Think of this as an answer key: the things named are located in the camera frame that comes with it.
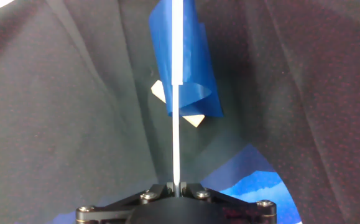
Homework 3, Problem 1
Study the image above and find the small wooden block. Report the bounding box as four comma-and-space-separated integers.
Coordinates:
150, 79, 206, 128

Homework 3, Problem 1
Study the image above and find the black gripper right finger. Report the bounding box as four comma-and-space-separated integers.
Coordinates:
179, 182, 277, 224

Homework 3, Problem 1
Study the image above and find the blue mountain print sheet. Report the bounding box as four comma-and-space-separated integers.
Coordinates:
45, 142, 303, 224

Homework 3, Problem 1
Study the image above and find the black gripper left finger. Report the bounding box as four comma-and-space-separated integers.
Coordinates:
76, 182, 175, 224

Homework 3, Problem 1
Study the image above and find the blue flag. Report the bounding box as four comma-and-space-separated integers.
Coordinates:
148, 0, 224, 197

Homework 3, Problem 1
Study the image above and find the black cloth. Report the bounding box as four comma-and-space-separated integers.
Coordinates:
0, 0, 360, 224

